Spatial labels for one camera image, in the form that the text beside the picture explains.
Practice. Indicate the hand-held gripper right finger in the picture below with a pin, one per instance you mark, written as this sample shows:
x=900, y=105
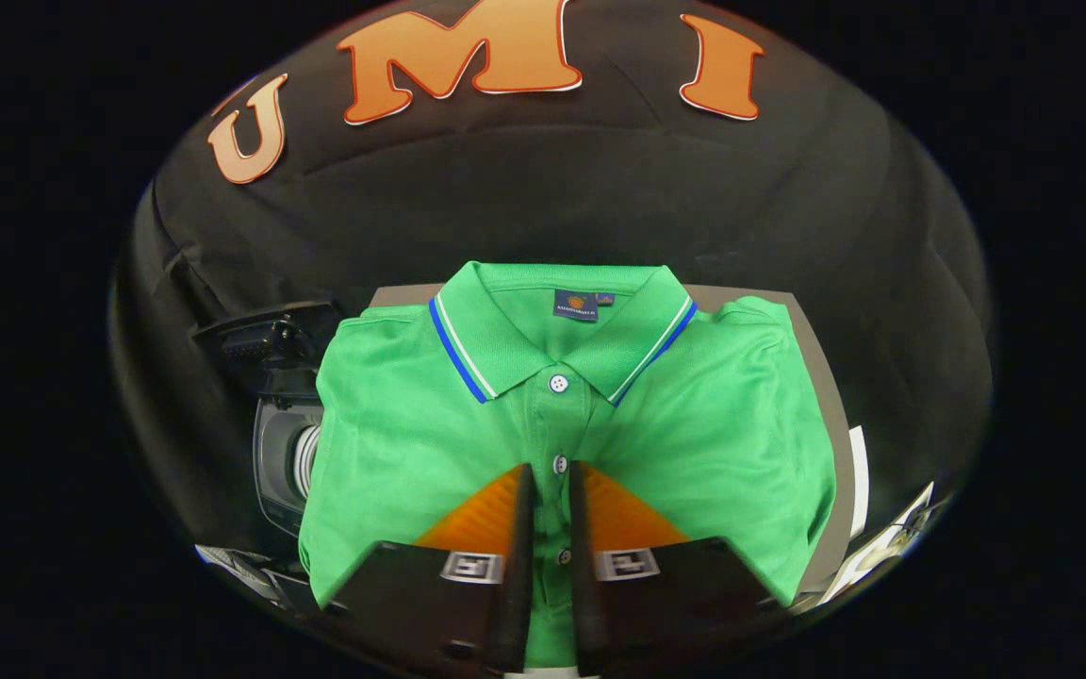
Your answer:
x=584, y=575

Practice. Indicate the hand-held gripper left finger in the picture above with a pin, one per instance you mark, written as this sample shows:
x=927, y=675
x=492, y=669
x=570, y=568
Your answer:
x=517, y=566

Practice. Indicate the green polo shirt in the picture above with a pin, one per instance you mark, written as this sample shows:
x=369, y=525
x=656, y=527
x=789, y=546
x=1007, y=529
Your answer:
x=411, y=453

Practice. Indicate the grey washing machine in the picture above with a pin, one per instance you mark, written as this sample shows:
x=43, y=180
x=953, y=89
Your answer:
x=274, y=462

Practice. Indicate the transparent washing machine lid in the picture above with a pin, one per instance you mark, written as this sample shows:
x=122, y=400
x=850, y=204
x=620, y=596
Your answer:
x=270, y=330

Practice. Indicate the white panel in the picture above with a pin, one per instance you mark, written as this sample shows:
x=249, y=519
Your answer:
x=860, y=481

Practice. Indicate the white printed sheet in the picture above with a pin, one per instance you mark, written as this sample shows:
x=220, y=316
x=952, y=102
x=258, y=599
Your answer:
x=892, y=538

